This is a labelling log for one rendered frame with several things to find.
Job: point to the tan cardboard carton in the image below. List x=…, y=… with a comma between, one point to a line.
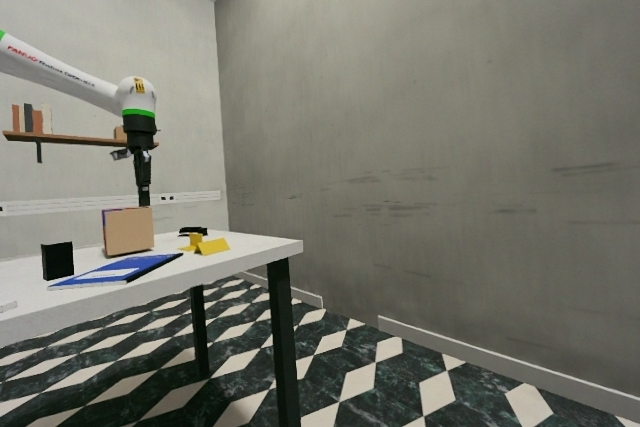
x=128, y=230

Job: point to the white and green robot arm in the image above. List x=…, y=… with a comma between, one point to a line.
x=138, y=97

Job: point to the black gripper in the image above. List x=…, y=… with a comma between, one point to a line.
x=142, y=143

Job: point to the blue notebook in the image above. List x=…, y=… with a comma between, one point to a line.
x=118, y=273

